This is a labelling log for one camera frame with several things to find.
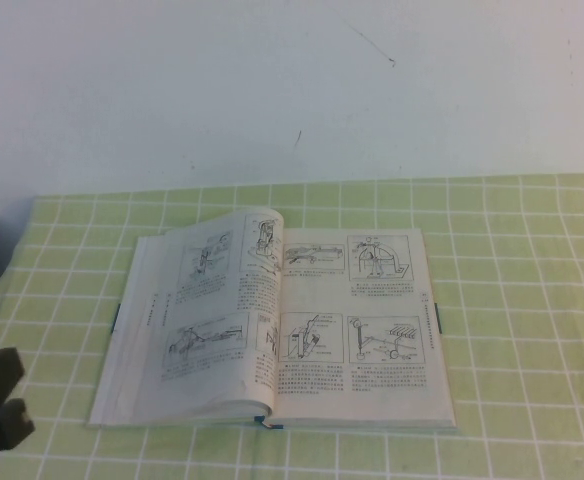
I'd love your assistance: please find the illustrated technical book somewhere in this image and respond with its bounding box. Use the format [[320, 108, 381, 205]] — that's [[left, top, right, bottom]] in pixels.
[[87, 207, 459, 434]]

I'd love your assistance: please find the green white checked tablecloth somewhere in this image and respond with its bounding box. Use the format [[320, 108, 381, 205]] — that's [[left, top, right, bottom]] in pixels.
[[0, 172, 584, 480]]

